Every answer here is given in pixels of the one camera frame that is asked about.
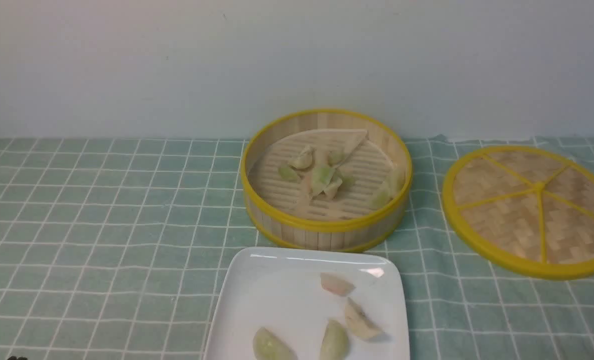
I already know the green checkered tablecloth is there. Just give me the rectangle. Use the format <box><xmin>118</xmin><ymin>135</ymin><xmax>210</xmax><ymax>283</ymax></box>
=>
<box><xmin>0</xmin><ymin>136</ymin><xmax>594</xmax><ymax>360</ymax></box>

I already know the pale green dumpling on plate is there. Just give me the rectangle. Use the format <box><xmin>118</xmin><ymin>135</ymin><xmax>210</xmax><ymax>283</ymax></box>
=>
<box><xmin>252</xmin><ymin>326</ymin><xmax>298</xmax><ymax>360</ymax></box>

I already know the pink dumpling on plate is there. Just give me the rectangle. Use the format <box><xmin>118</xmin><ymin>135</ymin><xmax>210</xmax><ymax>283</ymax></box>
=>
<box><xmin>320</xmin><ymin>272</ymin><xmax>355</xmax><ymax>297</ymax></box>

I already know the green dumpling at basket wall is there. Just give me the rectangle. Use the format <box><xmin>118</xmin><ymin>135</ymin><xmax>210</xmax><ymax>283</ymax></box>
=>
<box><xmin>368</xmin><ymin>167</ymin><xmax>406</xmax><ymax>210</ymax></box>

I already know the white square plate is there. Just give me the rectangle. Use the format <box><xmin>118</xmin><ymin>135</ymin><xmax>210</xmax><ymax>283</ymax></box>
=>
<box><xmin>203</xmin><ymin>247</ymin><xmax>411</xmax><ymax>360</ymax></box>

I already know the cream dumpling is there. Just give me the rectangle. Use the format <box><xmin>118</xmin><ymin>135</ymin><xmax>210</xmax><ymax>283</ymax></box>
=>
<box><xmin>288</xmin><ymin>145</ymin><xmax>315</xmax><ymax>171</ymax></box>

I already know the bamboo steamer basket yellow rim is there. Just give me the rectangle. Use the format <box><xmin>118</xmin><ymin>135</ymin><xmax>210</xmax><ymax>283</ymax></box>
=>
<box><xmin>240</xmin><ymin>109</ymin><xmax>412</xmax><ymax>252</ymax></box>

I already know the small green dumpling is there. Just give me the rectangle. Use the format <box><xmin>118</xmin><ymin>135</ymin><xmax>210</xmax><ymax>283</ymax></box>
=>
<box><xmin>278</xmin><ymin>164</ymin><xmax>302</xmax><ymax>183</ymax></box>

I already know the woven bamboo steamer lid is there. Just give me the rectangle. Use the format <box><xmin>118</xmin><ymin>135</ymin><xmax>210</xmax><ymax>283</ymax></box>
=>
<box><xmin>441</xmin><ymin>145</ymin><xmax>594</xmax><ymax>281</ymax></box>

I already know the beige dumpling on plate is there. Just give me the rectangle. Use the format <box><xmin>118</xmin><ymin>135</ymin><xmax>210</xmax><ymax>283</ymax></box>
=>
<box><xmin>343</xmin><ymin>297</ymin><xmax>384</xmax><ymax>341</ymax></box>

